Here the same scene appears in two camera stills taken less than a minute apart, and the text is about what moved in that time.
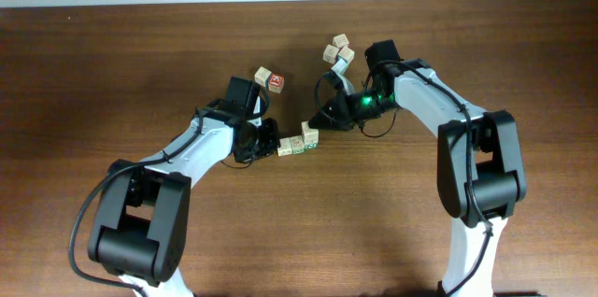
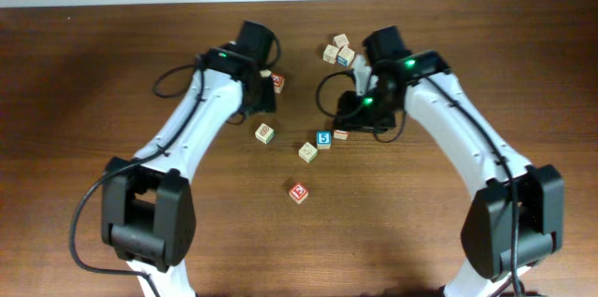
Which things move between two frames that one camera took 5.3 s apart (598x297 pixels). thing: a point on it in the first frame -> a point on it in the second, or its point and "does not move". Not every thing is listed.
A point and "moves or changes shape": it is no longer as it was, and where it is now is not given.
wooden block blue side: x=262 y=76 does not move
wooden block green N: x=310 y=136 moves or changes shape
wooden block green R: x=297 y=144 -> x=298 y=193
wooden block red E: x=276 y=82 does not move
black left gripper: x=272 y=142 -> x=270 y=104
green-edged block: x=284 y=147 -> x=307 y=152
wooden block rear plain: x=340 y=40 does not move
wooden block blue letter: x=347 y=53 does not move
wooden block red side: x=330 y=53 does not move
